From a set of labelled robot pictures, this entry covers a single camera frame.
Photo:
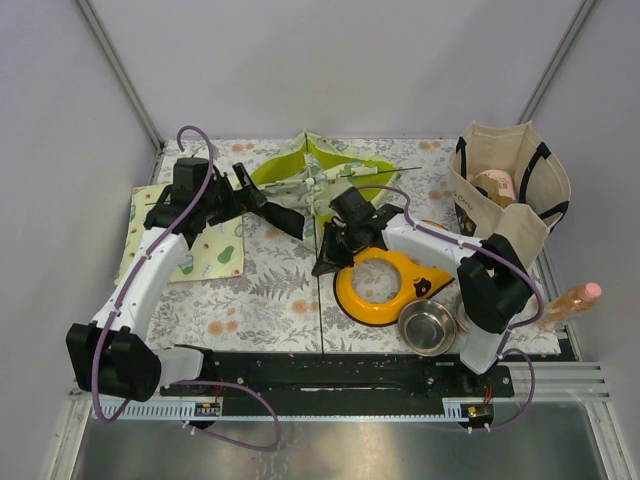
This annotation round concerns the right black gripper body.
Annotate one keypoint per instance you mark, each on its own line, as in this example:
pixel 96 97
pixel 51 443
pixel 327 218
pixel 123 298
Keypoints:
pixel 348 232

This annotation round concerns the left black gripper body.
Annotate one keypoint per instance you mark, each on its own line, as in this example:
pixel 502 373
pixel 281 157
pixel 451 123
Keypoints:
pixel 222 201

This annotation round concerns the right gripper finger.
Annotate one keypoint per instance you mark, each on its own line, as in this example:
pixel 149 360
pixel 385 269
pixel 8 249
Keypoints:
pixel 361 242
pixel 331 257

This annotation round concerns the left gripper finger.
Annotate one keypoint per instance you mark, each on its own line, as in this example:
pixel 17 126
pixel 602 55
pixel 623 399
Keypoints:
pixel 286 220
pixel 249 196

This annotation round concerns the green avocado pet tent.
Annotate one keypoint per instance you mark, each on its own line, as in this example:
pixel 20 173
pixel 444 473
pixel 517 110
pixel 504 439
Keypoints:
pixel 305 173

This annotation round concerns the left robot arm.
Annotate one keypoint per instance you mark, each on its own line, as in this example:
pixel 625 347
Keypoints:
pixel 109 354

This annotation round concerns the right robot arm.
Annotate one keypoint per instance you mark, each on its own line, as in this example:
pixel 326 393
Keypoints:
pixel 494 284

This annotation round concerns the steel pet bowl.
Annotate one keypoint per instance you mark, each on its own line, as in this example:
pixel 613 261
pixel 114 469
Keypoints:
pixel 463 322
pixel 427 328

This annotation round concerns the avocado print cushion mat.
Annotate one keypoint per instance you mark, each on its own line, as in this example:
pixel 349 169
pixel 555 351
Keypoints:
pixel 218 252

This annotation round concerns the yellow double bowl stand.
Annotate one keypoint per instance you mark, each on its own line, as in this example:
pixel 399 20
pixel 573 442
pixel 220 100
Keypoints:
pixel 381 283

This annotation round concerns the floral table mat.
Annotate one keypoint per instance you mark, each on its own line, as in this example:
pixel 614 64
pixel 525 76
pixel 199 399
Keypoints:
pixel 277 305

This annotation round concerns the beige canvas tote bag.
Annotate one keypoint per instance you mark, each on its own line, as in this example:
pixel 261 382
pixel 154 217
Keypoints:
pixel 541 184

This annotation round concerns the pink cap plastic bottle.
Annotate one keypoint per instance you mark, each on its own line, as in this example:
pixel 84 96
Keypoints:
pixel 570 304

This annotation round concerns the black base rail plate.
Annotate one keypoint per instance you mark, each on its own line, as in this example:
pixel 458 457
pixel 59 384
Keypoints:
pixel 342 385

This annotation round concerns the white slotted cable duct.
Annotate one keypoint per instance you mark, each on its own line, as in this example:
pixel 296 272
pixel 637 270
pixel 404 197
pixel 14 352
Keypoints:
pixel 173 410

